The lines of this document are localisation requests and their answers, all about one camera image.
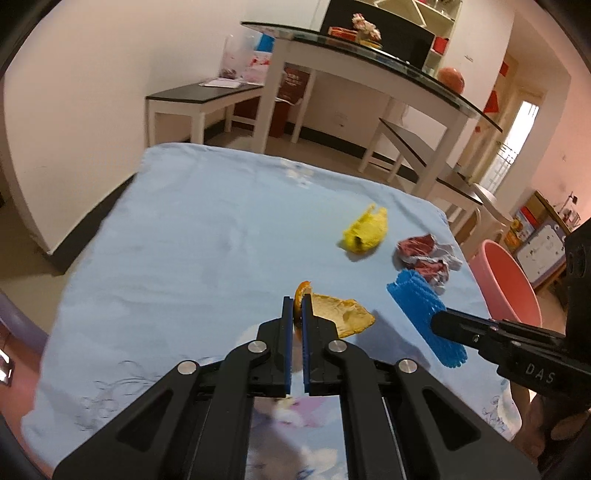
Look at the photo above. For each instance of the flower ornament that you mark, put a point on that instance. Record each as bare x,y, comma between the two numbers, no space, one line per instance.
367,26

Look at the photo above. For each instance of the printed wrapper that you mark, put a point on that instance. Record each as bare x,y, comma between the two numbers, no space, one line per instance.
425,258

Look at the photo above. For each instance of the white paper sheet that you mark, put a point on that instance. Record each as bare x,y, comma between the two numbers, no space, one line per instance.
221,83

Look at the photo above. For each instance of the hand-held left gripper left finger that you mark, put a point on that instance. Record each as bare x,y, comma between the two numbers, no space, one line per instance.
287,360

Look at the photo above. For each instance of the large orange peel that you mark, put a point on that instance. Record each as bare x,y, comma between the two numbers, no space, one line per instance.
344,314

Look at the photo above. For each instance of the small red box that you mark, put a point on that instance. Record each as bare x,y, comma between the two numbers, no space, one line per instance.
441,46

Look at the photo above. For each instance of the red flat box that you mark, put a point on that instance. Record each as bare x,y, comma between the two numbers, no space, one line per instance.
342,32

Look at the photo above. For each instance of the clear plastic container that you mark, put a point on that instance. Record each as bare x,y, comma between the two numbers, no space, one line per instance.
238,55

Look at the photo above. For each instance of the dark red carton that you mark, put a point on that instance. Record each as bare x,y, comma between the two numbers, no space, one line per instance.
291,87

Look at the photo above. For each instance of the black-top bench with paper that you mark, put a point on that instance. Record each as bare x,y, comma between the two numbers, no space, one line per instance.
184,92

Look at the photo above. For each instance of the red door decoration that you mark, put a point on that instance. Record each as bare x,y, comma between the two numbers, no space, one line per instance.
493,102

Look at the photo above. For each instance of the white shelf unit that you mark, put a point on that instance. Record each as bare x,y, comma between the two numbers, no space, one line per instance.
443,18

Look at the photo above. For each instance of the pink plastic bucket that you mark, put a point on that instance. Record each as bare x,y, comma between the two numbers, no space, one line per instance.
508,286

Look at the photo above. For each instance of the black-top white bench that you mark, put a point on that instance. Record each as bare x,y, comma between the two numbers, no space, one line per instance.
406,138

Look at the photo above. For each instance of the beige plastic stool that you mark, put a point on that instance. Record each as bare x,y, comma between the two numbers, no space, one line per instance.
485,207

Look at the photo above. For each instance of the orange ball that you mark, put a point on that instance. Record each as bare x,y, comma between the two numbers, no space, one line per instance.
452,79

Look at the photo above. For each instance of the blue foam net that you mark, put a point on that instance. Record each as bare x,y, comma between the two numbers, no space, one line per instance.
413,295

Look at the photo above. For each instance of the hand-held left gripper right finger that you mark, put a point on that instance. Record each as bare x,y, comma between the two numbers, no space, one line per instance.
307,360

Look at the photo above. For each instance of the white printed plastic bag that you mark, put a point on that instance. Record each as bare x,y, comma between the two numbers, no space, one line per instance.
257,67

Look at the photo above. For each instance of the white glass-top table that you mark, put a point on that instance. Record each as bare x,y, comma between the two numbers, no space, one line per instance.
272,92

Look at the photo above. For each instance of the purple chair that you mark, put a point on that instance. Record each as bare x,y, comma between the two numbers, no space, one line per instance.
21,323

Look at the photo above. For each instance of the light blue table cloth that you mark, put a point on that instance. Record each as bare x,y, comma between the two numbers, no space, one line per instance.
207,240

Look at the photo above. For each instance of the small orange peel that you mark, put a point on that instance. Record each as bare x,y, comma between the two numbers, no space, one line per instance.
302,288

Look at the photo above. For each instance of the yellow foam net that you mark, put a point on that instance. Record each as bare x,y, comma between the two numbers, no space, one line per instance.
364,233

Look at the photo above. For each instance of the colourful cardboard box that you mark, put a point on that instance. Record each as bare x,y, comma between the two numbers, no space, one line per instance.
540,244

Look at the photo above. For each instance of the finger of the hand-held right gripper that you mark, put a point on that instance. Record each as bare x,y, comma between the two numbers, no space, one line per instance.
461,327

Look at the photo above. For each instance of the black monitor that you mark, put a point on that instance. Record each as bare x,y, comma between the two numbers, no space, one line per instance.
397,37

